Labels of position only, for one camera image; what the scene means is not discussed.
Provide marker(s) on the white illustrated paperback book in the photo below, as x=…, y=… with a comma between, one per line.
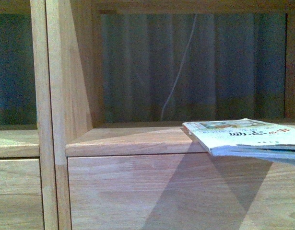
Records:
x=245, y=138

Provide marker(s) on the grey pleated curtain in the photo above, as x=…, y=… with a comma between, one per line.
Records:
x=179, y=67

